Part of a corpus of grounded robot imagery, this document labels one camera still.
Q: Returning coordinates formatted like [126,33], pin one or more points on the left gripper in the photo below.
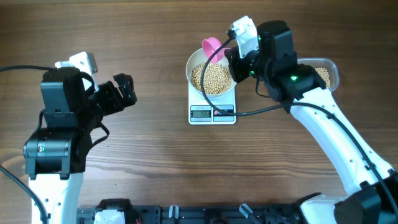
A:
[117,101]

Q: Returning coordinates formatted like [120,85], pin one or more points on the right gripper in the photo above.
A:
[234,61]

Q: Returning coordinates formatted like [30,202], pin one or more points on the pink plastic measuring scoop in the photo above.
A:
[209,46]

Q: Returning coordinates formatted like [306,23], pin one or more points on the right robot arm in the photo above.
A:
[266,53]

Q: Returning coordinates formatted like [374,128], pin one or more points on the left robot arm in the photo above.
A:
[55,154]

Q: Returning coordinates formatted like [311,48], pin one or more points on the white bowl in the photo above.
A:
[197,58]

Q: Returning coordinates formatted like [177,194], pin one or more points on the soybeans in white bowl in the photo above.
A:
[217,78]

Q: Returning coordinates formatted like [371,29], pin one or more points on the white digital kitchen scale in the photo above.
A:
[201,113]

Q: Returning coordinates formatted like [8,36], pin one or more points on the pile of soybeans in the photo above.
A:
[323,72]

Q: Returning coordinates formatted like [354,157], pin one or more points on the clear plastic container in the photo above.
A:
[326,68]

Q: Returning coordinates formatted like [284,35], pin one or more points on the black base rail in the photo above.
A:
[269,214]

